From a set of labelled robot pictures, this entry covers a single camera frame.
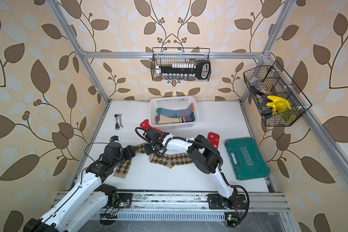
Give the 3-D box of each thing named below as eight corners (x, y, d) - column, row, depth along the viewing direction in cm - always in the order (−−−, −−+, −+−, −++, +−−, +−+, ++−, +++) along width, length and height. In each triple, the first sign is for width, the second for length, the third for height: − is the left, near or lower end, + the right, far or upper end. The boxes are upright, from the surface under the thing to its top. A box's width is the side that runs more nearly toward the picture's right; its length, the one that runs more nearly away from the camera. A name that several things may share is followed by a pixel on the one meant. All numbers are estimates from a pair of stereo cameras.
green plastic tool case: (237, 181, 82) (240, 178, 78) (223, 143, 97) (225, 139, 93) (267, 176, 83) (272, 173, 79) (249, 140, 99) (252, 136, 95)
